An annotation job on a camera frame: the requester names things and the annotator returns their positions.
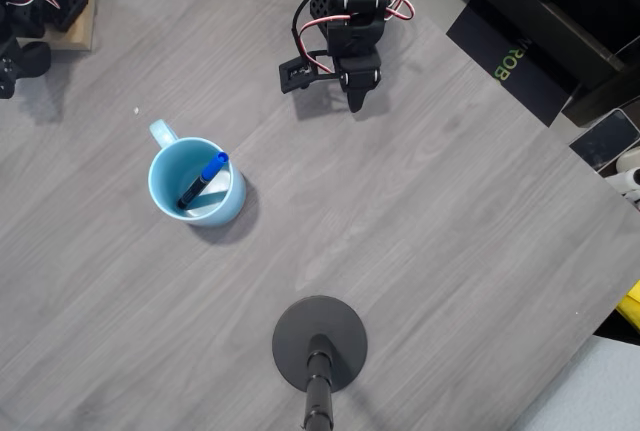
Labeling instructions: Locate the blue capped black marker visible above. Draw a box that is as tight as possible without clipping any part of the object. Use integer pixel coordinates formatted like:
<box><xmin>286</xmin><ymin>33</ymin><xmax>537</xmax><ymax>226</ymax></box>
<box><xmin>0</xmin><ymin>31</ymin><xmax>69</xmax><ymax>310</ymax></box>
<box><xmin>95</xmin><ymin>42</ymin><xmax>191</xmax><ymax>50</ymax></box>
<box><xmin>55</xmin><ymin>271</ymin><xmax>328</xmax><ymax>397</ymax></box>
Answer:
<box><xmin>175</xmin><ymin>151</ymin><xmax>230</xmax><ymax>211</ymax></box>

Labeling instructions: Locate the light blue ceramic mug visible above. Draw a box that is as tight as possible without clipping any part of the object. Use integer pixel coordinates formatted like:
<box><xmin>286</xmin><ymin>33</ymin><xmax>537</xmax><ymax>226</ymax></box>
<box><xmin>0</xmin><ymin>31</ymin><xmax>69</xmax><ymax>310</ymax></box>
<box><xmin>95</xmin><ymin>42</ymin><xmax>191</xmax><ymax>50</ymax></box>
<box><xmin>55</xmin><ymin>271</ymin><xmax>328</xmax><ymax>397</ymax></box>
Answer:
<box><xmin>147</xmin><ymin>119</ymin><xmax>247</xmax><ymax>228</ymax></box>

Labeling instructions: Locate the black box green lettering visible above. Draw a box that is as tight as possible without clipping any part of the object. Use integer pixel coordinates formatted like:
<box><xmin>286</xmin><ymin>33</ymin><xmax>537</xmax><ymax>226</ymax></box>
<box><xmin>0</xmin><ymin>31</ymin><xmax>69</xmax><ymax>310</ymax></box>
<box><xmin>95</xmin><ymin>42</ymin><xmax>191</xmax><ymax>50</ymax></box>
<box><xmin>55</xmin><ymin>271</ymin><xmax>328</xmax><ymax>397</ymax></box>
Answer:
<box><xmin>445</xmin><ymin>0</ymin><xmax>582</xmax><ymax>129</ymax></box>

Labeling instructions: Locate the black smartphone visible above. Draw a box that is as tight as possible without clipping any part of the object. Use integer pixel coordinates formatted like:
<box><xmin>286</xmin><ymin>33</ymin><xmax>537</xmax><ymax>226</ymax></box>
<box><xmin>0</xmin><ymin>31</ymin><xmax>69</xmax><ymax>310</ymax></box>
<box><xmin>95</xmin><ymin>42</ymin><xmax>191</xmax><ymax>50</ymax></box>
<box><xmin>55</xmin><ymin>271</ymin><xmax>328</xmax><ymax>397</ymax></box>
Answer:
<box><xmin>568</xmin><ymin>107</ymin><xmax>640</xmax><ymax>175</ymax></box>

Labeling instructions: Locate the wooden base board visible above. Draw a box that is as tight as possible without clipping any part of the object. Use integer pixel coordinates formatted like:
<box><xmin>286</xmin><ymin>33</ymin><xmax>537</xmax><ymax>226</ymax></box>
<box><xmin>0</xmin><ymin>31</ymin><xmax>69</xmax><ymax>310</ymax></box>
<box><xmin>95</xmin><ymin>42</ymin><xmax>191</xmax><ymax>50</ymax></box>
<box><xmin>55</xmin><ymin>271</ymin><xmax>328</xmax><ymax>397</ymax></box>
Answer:
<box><xmin>14</xmin><ymin>0</ymin><xmax>99</xmax><ymax>53</ymax></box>

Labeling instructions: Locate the white plastic device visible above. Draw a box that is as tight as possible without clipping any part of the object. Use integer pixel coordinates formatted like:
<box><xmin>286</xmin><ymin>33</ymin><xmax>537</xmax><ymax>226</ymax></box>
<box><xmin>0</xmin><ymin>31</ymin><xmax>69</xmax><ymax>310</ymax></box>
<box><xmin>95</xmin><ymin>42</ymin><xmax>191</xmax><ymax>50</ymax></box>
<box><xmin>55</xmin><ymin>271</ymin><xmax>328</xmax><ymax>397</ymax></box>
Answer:
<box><xmin>602</xmin><ymin>148</ymin><xmax>640</xmax><ymax>210</ymax></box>

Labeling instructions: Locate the yellow object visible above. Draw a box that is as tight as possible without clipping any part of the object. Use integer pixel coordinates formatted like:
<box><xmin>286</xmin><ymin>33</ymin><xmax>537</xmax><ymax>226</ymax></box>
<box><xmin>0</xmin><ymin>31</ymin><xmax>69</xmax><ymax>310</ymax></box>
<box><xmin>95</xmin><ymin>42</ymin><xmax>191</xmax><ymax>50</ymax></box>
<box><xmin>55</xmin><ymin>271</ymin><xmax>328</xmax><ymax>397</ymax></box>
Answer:
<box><xmin>615</xmin><ymin>279</ymin><xmax>640</xmax><ymax>329</ymax></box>

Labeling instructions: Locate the light gray fabric cushion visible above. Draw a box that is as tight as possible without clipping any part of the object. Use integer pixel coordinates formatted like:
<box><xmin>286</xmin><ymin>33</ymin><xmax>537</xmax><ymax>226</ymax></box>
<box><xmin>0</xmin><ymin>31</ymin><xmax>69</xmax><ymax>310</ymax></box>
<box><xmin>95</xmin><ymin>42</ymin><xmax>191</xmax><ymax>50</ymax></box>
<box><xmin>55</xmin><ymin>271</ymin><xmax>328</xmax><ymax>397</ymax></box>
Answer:
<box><xmin>509</xmin><ymin>334</ymin><xmax>640</xmax><ymax>431</ymax></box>

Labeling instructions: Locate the black gripper camera module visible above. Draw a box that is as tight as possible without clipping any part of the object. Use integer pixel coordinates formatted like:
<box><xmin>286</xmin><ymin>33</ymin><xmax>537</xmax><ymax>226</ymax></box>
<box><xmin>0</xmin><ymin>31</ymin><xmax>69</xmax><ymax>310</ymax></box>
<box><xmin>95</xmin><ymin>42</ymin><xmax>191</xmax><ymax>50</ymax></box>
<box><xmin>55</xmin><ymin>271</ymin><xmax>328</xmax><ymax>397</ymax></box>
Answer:
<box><xmin>278</xmin><ymin>50</ymin><xmax>341</xmax><ymax>96</ymax></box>

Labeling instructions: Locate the black camera cable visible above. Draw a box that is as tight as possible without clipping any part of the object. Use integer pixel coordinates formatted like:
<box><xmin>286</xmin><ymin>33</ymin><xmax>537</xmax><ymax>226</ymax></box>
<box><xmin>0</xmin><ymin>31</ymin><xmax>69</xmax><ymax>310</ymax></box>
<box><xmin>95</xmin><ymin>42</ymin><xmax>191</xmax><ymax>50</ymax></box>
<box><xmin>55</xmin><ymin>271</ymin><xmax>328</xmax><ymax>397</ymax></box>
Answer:
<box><xmin>290</xmin><ymin>0</ymin><xmax>324</xmax><ymax>60</ymax></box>

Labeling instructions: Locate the black round base camera stand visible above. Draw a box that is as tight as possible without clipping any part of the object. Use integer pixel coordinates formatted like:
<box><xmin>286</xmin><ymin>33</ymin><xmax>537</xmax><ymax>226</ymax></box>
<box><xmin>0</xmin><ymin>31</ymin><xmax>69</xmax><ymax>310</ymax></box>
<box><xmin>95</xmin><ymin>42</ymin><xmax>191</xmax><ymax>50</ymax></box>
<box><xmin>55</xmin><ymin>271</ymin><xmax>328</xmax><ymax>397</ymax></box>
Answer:
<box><xmin>271</xmin><ymin>295</ymin><xmax>369</xmax><ymax>431</ymax></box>

